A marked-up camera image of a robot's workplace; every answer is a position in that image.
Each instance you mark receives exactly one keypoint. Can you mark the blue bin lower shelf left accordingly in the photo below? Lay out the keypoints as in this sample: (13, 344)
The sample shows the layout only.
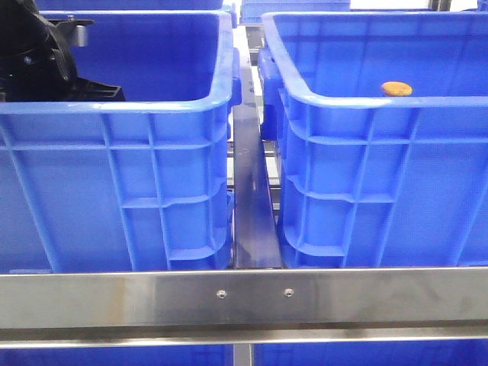
(150, 355)

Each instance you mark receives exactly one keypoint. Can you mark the blue plastic bin behind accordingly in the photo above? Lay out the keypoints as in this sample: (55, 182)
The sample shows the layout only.
(169, 5)

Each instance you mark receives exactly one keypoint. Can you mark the steel rack front rail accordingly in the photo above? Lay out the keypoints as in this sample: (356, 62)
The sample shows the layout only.
(242, 306)

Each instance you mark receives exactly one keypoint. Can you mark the blue bin lower shelf right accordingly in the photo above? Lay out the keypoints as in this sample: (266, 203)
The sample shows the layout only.
(433, 352)

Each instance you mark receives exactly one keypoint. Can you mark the yellow mushroom push button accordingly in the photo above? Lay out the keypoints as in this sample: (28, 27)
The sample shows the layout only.
(396, 89)

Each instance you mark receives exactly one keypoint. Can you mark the blue plastic source bin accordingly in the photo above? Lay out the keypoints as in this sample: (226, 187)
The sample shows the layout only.
(138, 185)

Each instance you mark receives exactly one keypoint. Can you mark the blue plastic bin left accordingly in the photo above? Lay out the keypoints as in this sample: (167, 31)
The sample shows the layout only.
(369, 180)

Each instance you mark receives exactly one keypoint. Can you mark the blue bin shelf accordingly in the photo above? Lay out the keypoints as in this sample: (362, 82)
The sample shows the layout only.
(150, 355)
(433, 352)

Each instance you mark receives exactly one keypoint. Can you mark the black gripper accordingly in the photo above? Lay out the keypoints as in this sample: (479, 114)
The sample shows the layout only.
(37, 64)

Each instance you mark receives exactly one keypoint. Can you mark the blue crate far background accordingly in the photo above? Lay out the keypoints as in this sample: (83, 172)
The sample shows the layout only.
(251, 11)

